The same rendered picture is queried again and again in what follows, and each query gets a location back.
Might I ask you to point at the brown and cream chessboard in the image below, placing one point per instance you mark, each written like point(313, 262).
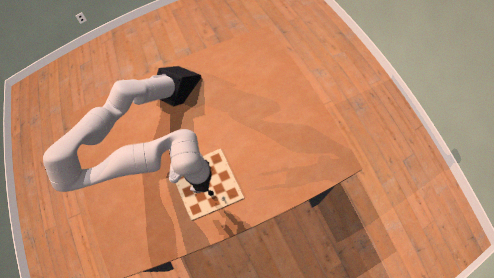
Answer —
point(222, 183)

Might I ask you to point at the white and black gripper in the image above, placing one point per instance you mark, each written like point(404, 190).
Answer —
point(200, 182)

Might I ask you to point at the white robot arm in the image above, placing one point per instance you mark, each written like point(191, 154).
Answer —
point(61, 160)

